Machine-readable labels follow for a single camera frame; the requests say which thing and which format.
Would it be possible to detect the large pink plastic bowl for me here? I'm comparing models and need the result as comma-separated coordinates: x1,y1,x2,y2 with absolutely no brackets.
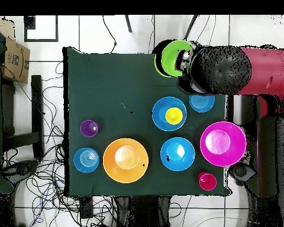
199,121,247,168

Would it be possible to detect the large orange plastic bowl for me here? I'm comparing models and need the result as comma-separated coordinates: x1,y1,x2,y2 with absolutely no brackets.
102,137,149,184

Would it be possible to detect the translucent blue shallow bowl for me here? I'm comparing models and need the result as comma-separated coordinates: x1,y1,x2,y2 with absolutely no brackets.
73,147,100,174
188,94,215,114

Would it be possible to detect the blue plastic bowl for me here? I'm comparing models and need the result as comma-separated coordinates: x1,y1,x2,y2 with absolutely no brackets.
160,137,196,172
151,96,188,132

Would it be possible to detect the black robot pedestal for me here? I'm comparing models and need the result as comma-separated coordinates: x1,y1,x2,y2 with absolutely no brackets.
113,195,172,227

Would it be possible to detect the yellow plastic cup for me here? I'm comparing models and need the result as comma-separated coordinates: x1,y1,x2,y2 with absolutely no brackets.
164,106,184,125

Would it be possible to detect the red plastic cup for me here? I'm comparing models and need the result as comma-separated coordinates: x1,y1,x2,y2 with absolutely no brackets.
198,171,218,192

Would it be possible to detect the tangle of floor cables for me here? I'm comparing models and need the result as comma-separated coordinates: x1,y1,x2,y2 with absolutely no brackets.
2,61,114,227

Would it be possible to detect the thin black cable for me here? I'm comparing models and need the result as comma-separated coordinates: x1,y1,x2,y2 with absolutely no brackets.
102,15,117,54

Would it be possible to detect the dark grey tripod leg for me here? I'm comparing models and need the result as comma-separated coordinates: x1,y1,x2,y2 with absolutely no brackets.
124,15,133,33
183,15,199,41

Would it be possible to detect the purple plastic cup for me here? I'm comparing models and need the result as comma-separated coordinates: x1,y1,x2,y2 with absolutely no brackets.
79,119,100,138

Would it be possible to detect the black table foot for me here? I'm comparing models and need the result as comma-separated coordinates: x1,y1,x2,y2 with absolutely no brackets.
79,196,94,219

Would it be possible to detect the green plastic bowl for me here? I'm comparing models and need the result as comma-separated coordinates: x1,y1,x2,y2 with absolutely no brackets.
153,39,195,78

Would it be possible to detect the dark green table cloth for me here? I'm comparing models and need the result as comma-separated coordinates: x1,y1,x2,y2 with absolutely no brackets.
62,46,234,197

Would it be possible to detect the cardboard box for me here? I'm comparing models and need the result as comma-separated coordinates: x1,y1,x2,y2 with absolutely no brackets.
0,36,31,84

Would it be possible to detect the black stool frame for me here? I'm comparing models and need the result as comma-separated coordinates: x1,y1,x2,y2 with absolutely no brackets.
1,74,45,160

